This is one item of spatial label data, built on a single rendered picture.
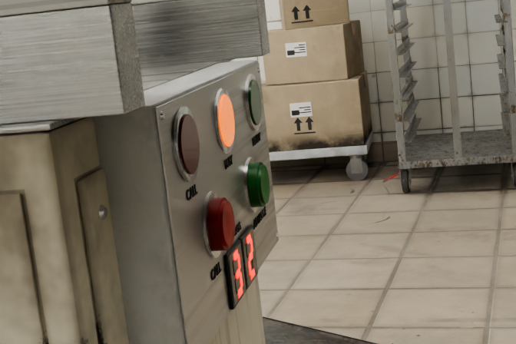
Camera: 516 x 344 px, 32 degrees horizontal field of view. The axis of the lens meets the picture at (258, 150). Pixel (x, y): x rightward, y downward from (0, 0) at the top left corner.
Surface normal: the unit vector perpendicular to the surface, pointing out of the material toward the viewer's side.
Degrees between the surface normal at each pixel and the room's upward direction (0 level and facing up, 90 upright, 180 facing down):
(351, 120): 90
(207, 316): 90
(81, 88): 90
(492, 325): 0
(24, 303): 90
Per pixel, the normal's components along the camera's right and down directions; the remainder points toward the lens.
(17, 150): -0.22, 0.18
